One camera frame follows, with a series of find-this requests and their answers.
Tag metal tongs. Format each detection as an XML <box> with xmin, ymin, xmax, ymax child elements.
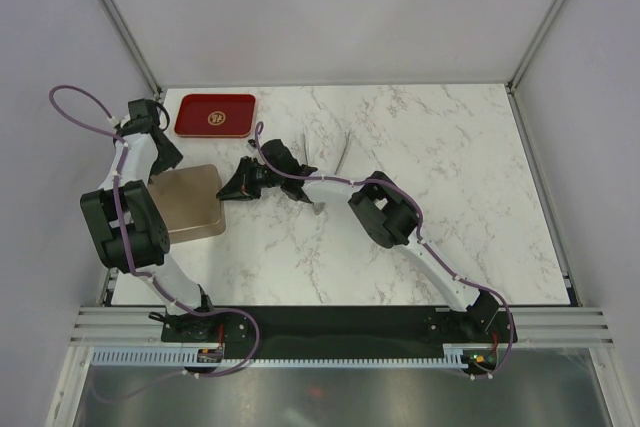
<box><xmin>301</xmin><ymin>130</ymin><xmax>352</xmax><ymax>216</ymax></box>

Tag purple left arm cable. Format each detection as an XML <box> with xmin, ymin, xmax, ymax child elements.
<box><xmin>49</xmin><ymin>85</ymin><xmax>264</xmax><ymax>404</ymax></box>

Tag left aluminium frame post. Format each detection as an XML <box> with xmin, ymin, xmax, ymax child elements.
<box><xmin>98</xmin><ymin>0</ymin><xmax>163</xmax><ymax>100</ymax></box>

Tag red chocolate tray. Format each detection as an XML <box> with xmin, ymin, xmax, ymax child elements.
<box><xmin>174</xmin><ymin>94</ymin><xmax>257</xmax><ymax>139</ymax></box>

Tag right aluminium frame post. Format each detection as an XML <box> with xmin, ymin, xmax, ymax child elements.
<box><xmin>505</xmin><ymin>0</ymin><xmax>569</xmax><ymax>95</ymax></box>

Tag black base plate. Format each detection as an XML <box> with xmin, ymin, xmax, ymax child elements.
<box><xmin>148</xmin><ymin>306</ymin><xmax>517</xmax><ymax>359</ymax></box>

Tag white cable duct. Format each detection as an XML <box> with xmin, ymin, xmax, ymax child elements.
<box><xmin>91</xmin><ymin>346</ymin><xmax>468</xmax><ymax>370</ymax></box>

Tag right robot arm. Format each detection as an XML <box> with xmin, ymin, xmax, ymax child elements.
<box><xmin>216</xmin><ymin>139</ymin><xmax>500</xmax><ymax>342</ymax></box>

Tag aluminium frame post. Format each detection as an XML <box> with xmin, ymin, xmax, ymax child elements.
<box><xmin>98</xmin><ymin>0</ymin><xmax>163</xmax><ymax>100</ymax></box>
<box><xmin>505</xmin><ymin>0</ymin><xmax>569</xmax><ymax>95</ymax></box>

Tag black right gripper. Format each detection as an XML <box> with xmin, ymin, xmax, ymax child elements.
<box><xmin>218</xmin><ymin>158</ymin><xmax>283</xmax><ymax>204</ymax></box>

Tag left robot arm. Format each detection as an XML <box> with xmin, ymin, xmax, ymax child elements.
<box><xmin>80</xmin><ymin>99</ymin><xmax>219</xmax><ymax>341</ymax></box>

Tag gold box lid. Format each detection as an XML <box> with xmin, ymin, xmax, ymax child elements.
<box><xmin>148</xmin><ymin>164</ymin><xmax>226</xmax><ymax>245</ymax></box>

